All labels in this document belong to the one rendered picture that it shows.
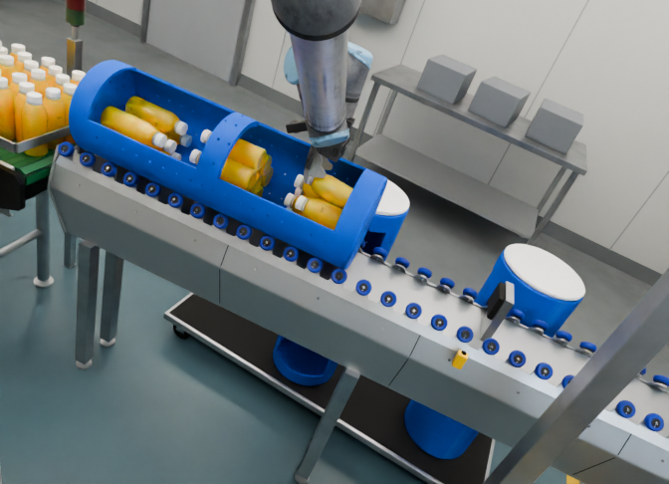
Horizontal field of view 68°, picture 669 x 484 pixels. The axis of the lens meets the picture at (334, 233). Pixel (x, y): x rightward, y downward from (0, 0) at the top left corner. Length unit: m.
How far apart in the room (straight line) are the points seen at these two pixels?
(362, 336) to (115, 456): 1.05
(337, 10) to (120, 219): 1.13
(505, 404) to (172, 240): 1.05
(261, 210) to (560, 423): 0.86
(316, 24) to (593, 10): 3.83
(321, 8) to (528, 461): 1.06
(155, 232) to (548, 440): 1.16
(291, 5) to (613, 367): 0.88
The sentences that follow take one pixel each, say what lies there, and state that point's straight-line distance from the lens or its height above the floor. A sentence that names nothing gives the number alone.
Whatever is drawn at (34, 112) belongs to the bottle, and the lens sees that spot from 1.71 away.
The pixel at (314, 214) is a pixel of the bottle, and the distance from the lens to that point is 1.33.
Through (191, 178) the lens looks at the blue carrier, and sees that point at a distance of 1.39.
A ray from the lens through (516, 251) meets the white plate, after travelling 1.77.
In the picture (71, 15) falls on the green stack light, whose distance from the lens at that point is 2.14.
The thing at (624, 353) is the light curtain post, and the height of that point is 1.27.
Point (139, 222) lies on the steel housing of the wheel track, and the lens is 1.58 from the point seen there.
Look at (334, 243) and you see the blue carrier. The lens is 1.29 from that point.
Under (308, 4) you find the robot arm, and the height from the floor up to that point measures 1.68.
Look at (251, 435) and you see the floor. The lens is 2.15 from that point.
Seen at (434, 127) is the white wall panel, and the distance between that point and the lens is 4.61.
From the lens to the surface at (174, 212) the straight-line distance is 1.52.
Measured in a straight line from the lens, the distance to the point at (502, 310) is 1.42.
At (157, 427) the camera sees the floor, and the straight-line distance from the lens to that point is 2.13.
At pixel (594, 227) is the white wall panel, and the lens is 4.75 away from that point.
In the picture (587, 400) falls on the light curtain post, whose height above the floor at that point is 1.13.
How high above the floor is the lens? 1.78
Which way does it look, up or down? 32 degrees down
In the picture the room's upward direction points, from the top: 21 degrees clockwise
